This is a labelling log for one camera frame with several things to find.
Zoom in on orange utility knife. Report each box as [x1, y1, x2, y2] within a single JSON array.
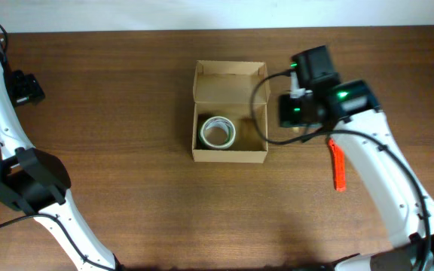
[[327, 139, 347, 192]]

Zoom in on cardboard box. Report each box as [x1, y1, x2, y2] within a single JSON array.
[[191, 60, 270, 163]]

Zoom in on white masking tape roll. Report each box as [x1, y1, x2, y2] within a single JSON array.
[[199, 115, 237, 151]]

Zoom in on green tape roll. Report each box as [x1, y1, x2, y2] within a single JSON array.
[[197, 116, 237, 150]]

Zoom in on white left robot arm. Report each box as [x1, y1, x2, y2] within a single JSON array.
[[0, 24, 123, 270]]

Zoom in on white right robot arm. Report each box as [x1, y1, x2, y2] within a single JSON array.
[[279, 46, 434, 270]]

